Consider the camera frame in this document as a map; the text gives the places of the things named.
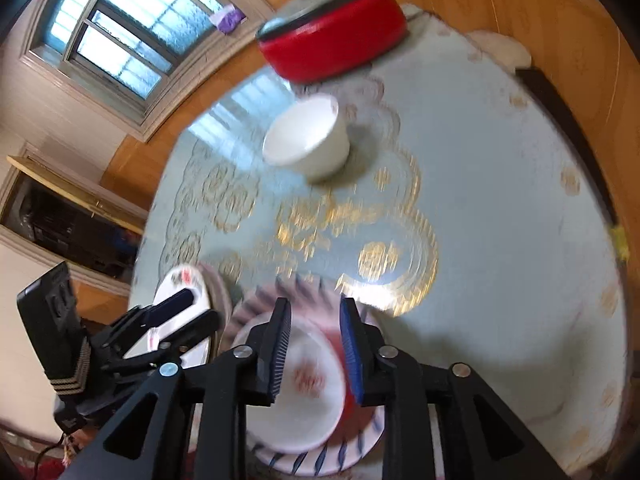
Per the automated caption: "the red cooking pot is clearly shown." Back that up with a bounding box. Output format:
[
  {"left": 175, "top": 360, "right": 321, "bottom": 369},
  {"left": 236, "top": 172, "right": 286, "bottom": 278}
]
[{"left": 259, "top": 0, "right": 408, "bottom": 83}]

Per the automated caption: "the white bowl with bear print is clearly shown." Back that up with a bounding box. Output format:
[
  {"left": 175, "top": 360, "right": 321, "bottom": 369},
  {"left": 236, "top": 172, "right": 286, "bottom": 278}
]
[{"left": 262, "top": 95, "right": 351, "bottom": 182}]

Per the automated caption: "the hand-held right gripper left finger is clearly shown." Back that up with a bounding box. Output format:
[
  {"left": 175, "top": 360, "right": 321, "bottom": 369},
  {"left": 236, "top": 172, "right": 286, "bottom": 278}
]
[{"left": 65, "top": 297, "right": 292, "bottom": 480}]

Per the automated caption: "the window with stone frame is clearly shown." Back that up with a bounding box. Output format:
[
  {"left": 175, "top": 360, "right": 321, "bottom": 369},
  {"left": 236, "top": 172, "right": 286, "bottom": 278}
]
[{"left": 20, "top": 0, "right": 273, "bottom": 143}]

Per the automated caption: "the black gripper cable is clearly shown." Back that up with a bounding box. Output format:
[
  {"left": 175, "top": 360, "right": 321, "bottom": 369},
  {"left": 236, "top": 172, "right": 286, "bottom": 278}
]
[{"left": 31, "top": 432, "right": 68, "bottom": 480}]

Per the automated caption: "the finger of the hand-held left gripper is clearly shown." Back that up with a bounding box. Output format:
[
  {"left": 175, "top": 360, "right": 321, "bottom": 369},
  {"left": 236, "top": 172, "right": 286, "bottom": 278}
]
[
  {"left": 107, "top": 309, "right": 223, "bottom": 377},
  {"left": 102, "top": 287, "right": 197, "bottom": 350}
]

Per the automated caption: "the blue striped white bowl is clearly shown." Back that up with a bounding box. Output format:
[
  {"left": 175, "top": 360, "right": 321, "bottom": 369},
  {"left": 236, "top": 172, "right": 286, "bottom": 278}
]
[{"left": 220, "top": 275, "right": 388, "bottom": 476}]

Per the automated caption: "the wooden door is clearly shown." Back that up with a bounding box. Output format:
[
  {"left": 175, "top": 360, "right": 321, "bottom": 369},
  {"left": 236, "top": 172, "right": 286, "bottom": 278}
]
[{"left": 7, "top": 155, "right": 150, "bottom": 235}]

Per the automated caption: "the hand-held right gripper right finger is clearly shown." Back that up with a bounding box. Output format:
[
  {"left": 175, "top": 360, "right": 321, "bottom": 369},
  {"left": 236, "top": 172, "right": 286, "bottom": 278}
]
[{"left": 340, "top": 296, "right": 571, "bottom": 480}]

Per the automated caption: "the grey pot lid red knob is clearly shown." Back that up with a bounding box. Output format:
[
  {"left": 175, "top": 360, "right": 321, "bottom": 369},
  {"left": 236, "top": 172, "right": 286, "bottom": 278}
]
[{"left": 256, "top": 0, "right": 377, "bottom": 41}]

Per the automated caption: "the purple tissue box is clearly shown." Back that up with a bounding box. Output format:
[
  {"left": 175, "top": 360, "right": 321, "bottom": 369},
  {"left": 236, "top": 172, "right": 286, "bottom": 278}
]
[{"left": 210, "top": 5, "right": 247, "bottom": 35}]

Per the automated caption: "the red bowl white inside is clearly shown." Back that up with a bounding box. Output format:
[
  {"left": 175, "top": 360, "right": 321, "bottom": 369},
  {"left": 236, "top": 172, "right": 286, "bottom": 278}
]
[{"left": 232, "top": 310, "right": 358, "bottom": 453}]

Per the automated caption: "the dragon print white plate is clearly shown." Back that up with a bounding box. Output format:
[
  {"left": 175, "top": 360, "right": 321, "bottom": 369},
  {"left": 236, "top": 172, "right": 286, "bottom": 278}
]
[{"left": 150, "top": 265, "right": 221, "bottom": 368}]

